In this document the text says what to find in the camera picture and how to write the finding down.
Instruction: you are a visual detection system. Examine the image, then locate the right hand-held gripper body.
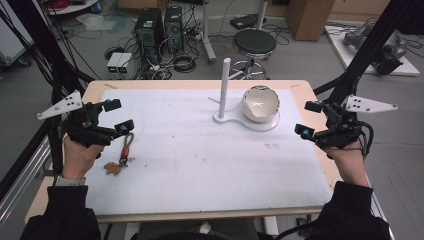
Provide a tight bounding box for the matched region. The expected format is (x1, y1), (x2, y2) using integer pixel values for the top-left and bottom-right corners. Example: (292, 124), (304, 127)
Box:
(314, 94), (399, 150)

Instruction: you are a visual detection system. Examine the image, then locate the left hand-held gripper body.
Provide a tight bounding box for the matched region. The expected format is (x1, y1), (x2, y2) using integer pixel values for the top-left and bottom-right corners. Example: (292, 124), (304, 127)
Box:
(36, 89), (117, 149)

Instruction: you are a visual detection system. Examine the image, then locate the keychain with brown bear charm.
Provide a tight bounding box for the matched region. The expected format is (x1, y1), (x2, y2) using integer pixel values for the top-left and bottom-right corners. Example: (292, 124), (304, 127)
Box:
(103, 132), (136, 176)

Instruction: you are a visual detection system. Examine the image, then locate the person's right hand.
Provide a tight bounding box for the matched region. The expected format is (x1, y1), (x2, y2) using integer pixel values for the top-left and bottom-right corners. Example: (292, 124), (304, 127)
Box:
(324, 140), (370, 188)

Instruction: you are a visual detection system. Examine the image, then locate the person's left hand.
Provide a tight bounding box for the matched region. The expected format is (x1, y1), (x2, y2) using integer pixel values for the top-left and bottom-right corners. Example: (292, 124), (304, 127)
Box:
(62, 134), (105, 181)

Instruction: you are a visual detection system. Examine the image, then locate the wooden table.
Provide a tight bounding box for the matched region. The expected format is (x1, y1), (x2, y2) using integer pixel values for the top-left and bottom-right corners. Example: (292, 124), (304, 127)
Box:
(24, 79), (378, 225)

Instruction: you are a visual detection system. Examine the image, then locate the white power supply box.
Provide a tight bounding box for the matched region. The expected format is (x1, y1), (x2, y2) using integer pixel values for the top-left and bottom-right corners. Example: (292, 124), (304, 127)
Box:
(116, 52), (134, 75)
(106, 52), (123, 75)

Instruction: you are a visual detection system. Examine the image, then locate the white eggshell-shaped bowl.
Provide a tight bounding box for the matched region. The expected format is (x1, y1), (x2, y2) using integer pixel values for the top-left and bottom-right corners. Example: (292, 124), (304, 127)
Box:
(241, 85), (281, 123)

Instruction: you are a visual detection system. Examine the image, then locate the white floor board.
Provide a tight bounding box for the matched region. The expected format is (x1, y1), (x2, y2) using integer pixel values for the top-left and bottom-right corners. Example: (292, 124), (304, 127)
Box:
(324, 24), (421, 77)

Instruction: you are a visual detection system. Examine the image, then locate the white table mat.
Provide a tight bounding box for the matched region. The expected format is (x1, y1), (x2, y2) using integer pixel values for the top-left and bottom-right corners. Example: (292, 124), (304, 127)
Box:
(84, 87), (333, 216)

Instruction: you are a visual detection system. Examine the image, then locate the black computer tower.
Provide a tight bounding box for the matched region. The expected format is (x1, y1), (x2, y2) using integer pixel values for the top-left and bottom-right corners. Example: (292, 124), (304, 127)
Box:
(134, 7), (167, 66)
(163, 5), (185, 54)

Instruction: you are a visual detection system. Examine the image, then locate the black round stool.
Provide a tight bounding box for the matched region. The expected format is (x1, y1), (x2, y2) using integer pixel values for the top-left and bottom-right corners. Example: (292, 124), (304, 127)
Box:
(229, 28), (279, 81)

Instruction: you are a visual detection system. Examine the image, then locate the brown cardboard box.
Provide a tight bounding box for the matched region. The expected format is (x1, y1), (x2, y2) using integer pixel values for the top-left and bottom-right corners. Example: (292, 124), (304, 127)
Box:
(285, 0), (336, 42)

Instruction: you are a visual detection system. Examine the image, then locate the white stand with pole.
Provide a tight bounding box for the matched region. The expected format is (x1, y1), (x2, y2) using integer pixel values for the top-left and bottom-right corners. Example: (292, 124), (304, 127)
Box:
(208, 57), (281, 133)

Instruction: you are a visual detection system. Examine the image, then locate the grey robot device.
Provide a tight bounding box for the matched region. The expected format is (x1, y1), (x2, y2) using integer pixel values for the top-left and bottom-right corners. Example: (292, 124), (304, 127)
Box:
(342, 22), (408, 76)

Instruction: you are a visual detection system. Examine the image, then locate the black flat case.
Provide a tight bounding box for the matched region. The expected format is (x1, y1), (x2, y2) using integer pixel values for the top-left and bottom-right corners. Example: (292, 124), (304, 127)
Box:
(229, 13), (268, 31)

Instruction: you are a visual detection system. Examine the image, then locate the white table leg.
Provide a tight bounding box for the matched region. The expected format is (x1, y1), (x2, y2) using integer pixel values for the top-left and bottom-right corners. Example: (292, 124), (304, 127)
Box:
(200, 0), (218, 65)

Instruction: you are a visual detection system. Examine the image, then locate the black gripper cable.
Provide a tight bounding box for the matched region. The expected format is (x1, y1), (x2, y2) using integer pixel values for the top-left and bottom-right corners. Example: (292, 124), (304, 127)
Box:
(357, 120), (375, 159)

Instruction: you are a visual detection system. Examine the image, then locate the coiled black cable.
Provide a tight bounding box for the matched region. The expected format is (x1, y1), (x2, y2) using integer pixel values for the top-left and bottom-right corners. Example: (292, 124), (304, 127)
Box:
(172, 52), (198, 74)

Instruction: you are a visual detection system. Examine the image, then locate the aluminium rail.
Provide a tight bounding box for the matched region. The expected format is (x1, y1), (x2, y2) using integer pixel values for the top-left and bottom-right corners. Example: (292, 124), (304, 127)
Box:
(0, 135), (52, 228)

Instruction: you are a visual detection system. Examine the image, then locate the black metal frame strut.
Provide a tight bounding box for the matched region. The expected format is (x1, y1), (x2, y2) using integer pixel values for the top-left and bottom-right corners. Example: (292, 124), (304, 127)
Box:
(312, 0), (416, 105)
(0, 0), (96, 175)

